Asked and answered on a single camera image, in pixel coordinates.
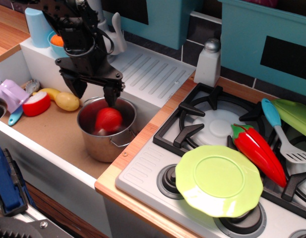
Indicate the grey toy faucet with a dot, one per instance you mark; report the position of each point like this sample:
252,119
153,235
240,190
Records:
116,36

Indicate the yellow toy potato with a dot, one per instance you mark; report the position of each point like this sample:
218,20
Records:
67,101

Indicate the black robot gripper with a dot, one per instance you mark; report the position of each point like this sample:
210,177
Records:
87,62

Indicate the orange toy carrot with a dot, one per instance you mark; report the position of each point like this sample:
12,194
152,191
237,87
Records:
57,40

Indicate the red toy apple half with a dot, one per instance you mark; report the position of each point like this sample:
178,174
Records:
36,104

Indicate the teal cabinet box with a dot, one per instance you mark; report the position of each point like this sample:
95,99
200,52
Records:
264,43
162,21

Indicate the lime green plastic plate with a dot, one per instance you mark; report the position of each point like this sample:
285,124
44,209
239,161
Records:
218,181

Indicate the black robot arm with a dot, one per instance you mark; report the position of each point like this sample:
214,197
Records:
62,14

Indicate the teal cabinet box left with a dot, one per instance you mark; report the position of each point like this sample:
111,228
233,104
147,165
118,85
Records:
162,21

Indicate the grey stove knob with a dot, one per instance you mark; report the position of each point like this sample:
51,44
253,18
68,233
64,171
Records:
166,182
250,225

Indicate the teal cabinet box right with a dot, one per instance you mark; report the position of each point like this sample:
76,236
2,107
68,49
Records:
264,43

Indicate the blue plastic bowl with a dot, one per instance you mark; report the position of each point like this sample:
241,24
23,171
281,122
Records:
56,52

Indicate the light blue plastic cup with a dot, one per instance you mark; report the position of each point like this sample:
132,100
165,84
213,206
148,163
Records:
39,28

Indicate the white salt shaker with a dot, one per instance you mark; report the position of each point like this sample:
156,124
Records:
209,63

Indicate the blue clamp device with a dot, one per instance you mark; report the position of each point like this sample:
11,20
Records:
14,195

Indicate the red toy strawberry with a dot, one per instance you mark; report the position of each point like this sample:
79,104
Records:
108,119

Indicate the black stove grate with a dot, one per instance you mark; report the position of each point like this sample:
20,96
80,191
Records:
204,118

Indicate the stainless steel pot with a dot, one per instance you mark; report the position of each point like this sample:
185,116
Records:
103,145

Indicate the yellow toy banana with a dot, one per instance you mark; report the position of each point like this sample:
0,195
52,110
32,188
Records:
51,92

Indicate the green plastic lid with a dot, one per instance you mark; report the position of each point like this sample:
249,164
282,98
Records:
292,113

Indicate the red toy chili pepper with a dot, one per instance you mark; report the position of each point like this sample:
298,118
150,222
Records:
257,150

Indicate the blue handled grey spatula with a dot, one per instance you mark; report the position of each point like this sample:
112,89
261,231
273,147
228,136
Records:
288,151

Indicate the teal handled strainer spoon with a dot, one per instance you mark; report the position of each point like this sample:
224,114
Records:
30,87

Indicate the purple plastic cup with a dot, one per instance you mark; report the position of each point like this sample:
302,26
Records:
13,95

